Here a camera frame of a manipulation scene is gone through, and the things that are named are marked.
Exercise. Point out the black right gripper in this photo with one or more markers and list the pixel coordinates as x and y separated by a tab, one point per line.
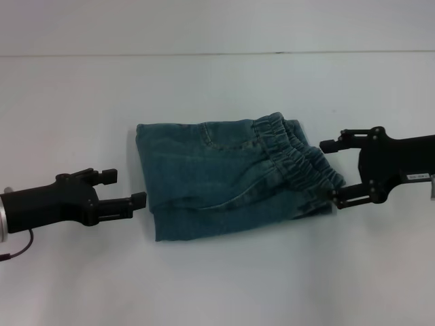
397	164

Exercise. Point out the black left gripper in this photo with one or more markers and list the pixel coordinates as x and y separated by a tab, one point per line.
51	203

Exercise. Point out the blue denim shorts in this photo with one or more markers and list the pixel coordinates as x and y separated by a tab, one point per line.
221	176

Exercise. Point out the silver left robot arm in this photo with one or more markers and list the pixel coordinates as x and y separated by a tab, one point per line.
2	217

